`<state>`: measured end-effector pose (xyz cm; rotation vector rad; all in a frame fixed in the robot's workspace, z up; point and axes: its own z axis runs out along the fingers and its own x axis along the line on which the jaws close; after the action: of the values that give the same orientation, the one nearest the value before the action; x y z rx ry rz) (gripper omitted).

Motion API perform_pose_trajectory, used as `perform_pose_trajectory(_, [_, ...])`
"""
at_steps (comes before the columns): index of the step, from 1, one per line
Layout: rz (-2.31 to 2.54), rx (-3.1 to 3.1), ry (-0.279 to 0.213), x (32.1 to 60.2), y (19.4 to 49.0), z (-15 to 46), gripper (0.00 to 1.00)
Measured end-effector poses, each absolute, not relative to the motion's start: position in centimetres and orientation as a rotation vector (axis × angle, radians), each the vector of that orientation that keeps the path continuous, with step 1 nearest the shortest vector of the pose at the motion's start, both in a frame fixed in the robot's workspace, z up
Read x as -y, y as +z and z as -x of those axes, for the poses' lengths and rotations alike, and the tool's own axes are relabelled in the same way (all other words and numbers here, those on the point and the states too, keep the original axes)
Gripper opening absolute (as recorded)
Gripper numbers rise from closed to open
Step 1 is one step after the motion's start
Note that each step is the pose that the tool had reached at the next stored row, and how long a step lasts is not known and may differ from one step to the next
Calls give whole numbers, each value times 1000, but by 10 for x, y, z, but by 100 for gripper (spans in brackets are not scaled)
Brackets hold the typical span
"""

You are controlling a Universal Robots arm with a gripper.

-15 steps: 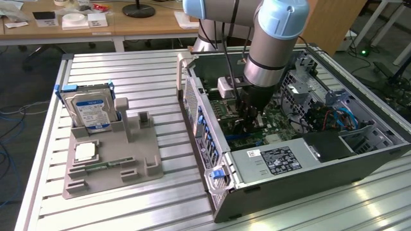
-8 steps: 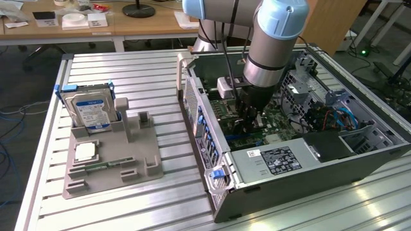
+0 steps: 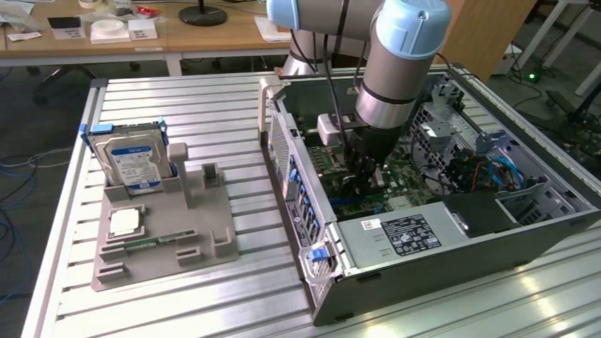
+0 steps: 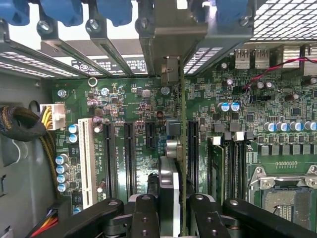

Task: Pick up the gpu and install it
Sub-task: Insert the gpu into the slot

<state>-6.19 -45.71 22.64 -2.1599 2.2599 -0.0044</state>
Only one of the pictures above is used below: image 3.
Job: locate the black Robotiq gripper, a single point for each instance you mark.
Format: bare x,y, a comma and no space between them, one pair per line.
376,148

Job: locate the green RAM stick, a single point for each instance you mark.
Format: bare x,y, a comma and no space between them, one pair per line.
158,241

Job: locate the hard disk in blue caddy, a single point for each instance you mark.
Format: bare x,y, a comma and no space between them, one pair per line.
131,163

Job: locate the white table frame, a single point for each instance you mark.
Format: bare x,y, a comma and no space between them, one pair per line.
553,31

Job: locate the black round lamp base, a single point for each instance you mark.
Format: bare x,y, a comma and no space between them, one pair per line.
203,15

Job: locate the green motherboard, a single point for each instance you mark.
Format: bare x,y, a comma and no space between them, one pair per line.
404,183

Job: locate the silver CPU chip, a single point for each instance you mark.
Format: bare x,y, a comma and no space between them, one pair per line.
124,222

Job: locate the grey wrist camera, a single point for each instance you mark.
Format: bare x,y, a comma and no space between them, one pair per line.
331,130

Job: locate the perforated metal disk bay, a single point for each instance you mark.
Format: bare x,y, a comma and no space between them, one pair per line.
436,144

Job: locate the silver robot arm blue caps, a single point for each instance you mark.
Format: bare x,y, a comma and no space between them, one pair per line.
395,81

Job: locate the black chair base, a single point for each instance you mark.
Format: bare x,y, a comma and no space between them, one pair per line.
51,81

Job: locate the wooden desk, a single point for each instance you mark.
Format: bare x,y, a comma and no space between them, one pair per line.
56,47

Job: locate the blue case latch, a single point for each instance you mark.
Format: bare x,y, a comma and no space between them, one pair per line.
316,256

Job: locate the black and white box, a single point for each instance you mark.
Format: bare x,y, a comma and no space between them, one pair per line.
66,28

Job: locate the red packet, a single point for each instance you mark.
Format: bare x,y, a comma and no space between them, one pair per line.
148,11

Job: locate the grey parts rack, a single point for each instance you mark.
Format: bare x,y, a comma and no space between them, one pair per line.
164,214

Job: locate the open dark grey PC case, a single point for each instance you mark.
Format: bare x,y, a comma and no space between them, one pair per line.
469,260

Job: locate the blue expansion slot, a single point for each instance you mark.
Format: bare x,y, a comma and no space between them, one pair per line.
347,202

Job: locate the white paper stack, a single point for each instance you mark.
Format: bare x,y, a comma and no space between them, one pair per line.
265,31

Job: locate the white labelled box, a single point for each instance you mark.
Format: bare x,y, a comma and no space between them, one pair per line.
142,30

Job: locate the white paper label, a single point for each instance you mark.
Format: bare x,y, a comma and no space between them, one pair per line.
23,36

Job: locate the wooden cabinet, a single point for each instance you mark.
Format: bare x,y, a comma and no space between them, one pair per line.
488,38

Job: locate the CPU socket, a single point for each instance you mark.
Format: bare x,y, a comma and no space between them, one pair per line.
339,156

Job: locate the grey power supply unit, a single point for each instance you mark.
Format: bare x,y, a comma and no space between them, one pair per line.
371,246

